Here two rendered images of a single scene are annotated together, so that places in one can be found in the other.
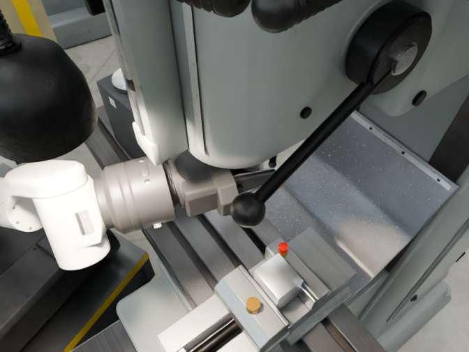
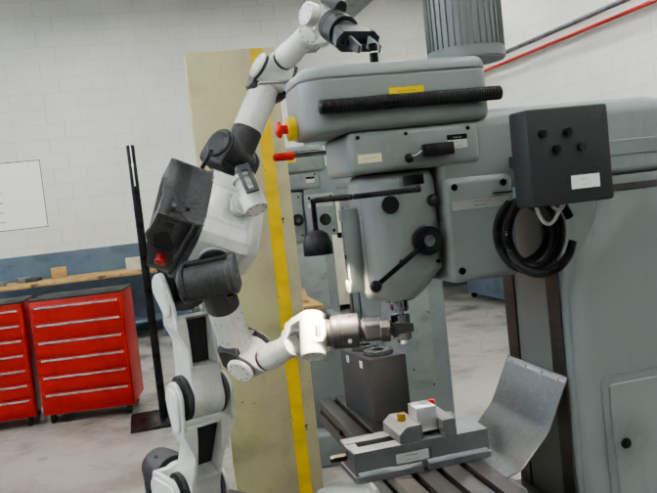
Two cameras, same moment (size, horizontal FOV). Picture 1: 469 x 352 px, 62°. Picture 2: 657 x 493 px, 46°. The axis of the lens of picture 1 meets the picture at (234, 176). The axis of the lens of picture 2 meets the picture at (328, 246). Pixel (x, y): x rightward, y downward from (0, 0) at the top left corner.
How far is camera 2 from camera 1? 165 cm
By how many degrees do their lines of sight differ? 51
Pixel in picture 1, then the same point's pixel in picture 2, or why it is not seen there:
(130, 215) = (337, 328)
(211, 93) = (368, 251)
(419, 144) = (547, 360)
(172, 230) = not seen: hidden behind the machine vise
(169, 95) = (358, 261)
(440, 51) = (460, 248)
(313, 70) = (400, 245)
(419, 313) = not seen: outside the picture
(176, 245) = not seen: hidden behind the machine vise
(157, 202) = (351, 324)
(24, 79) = (318, 233)
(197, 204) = (370, 330)
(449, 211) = (579, 410)
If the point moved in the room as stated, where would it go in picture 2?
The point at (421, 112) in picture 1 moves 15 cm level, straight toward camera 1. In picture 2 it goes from (541, 336) to (503, 346)
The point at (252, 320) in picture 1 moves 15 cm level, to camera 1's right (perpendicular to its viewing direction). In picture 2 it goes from (399, 425) to (460, 425)
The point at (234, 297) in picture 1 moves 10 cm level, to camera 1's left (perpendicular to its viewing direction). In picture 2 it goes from (392, 420) to (355, 419)
